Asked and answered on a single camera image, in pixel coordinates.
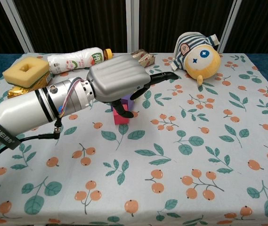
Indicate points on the purple cube block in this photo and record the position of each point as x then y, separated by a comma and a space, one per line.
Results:
128, 103

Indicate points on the small pink foam cube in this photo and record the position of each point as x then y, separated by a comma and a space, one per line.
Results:
119, 118

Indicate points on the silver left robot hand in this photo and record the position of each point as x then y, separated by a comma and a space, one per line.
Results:
119, 77

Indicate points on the yellow sponge with hole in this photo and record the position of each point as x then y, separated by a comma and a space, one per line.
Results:
13, 74

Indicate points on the gold foil snack wrapper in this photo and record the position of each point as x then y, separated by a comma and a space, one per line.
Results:
16, 93

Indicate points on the yellow plush striped hat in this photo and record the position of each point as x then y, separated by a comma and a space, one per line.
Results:
199, 63

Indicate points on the brown white snack package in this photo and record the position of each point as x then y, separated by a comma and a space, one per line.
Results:
146, 58

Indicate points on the floral berry leaf tablecloth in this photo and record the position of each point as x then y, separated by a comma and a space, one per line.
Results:
171, 153

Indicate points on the white plastic drink bottle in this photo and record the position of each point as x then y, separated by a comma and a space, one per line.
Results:
72, 61

